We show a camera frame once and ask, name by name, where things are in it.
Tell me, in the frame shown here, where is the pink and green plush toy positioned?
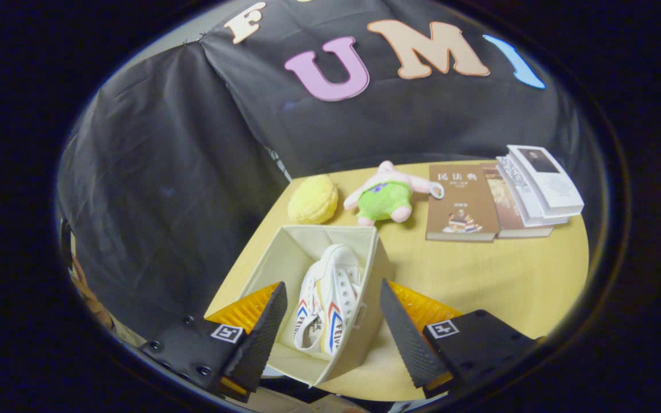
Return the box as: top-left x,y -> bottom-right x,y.
343,160 -> 445,227

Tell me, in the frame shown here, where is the yellow plush toy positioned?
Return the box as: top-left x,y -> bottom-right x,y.
287,174 -> 340,225

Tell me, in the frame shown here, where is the plain brown book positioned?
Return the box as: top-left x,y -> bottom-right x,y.
481,163 -> 555,239

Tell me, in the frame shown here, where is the white book with dark picture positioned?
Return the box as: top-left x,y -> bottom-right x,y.
506,145 -> 585,219

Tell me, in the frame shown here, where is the brown book with illustrated cover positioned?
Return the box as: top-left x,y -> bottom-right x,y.
426,163 -> 501,243

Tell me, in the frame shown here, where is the beige fabric storage box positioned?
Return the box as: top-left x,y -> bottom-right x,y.
238,225 -> 395,387

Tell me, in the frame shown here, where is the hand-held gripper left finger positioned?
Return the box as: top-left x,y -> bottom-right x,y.
138,281 -> 288,402

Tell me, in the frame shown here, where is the white canvas shoe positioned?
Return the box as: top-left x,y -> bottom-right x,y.
293,261 -> 331,352
314,244 -> 364,357

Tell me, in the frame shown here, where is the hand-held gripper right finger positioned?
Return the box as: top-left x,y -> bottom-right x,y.
379,279 -> 543,399

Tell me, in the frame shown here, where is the black backdrop cloth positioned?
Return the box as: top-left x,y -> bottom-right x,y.
55,0 -> 595,339

